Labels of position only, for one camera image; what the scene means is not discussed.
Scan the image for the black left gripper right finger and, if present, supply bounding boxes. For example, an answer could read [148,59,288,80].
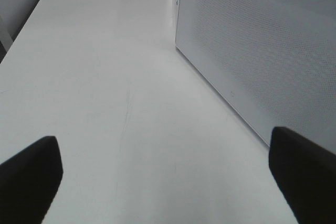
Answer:
[268,126,335,223]

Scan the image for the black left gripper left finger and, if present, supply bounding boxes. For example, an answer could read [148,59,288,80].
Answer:
[1,136,63,223]

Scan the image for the white microwave door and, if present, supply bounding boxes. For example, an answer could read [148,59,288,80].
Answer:
[175,0,335,152]

